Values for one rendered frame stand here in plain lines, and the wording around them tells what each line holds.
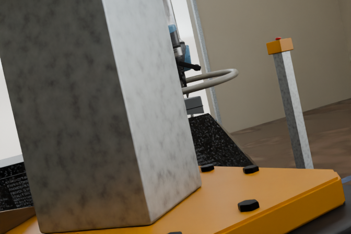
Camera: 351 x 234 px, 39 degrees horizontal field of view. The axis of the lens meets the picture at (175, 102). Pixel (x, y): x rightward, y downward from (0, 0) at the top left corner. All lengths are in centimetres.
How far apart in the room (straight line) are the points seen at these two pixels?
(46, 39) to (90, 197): 22
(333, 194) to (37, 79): 44
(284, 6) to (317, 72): 129
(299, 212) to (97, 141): 28
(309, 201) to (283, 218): 5
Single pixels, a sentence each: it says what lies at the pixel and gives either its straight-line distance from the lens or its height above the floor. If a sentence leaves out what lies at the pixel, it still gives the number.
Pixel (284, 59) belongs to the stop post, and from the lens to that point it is 329.
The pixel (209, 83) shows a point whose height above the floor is 92.
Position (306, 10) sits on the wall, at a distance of 908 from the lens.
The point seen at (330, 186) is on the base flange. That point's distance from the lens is 72.
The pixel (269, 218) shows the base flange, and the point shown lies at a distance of 63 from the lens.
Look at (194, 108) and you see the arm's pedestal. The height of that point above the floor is 78.
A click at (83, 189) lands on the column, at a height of 84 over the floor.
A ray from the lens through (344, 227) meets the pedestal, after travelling 66.
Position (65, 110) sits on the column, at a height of 95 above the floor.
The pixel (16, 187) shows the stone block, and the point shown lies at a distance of 140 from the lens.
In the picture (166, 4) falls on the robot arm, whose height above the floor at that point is 140.
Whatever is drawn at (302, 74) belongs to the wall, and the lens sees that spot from 879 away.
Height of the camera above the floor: 96
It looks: 2 degrees down
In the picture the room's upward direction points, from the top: 12 degrees counter-clockwise
